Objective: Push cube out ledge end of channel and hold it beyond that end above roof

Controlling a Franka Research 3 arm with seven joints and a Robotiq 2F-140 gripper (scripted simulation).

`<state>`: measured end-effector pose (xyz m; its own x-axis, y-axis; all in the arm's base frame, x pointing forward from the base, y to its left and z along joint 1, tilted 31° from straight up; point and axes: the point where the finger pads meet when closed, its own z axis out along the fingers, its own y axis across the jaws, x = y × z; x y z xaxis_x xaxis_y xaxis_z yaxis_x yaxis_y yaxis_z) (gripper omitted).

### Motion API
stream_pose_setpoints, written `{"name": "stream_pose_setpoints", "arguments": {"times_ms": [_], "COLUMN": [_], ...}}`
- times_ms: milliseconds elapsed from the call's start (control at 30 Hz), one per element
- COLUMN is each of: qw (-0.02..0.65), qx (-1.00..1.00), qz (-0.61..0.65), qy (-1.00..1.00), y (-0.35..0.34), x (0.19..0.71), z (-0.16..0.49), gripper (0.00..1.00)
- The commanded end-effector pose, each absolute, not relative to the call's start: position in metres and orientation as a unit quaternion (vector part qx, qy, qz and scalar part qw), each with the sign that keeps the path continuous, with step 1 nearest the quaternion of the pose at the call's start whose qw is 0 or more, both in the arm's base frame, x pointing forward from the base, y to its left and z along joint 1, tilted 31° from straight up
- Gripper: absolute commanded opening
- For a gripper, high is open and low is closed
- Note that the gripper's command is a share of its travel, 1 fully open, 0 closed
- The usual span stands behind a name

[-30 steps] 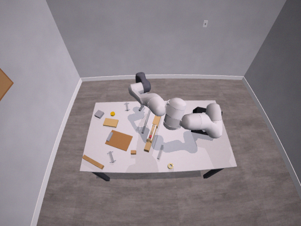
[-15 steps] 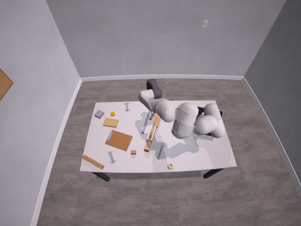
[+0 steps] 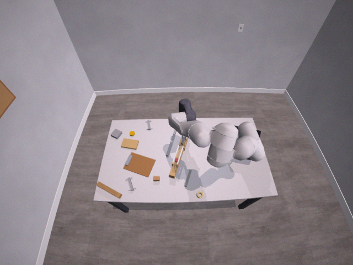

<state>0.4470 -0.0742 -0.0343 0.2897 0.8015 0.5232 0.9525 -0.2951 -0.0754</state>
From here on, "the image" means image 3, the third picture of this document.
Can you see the brown wooden stick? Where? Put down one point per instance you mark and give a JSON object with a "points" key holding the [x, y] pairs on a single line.
{"points": [[109, 190]]}

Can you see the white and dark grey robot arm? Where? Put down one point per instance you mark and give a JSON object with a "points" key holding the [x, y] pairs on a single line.
{"points": [[224, 146]]}

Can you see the brown flat board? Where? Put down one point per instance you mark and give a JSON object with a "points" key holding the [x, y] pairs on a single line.
{"points": [[139, 164]]}

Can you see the tan rectangular block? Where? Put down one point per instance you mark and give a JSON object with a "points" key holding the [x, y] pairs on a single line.
{"points": [[130, 144]]}

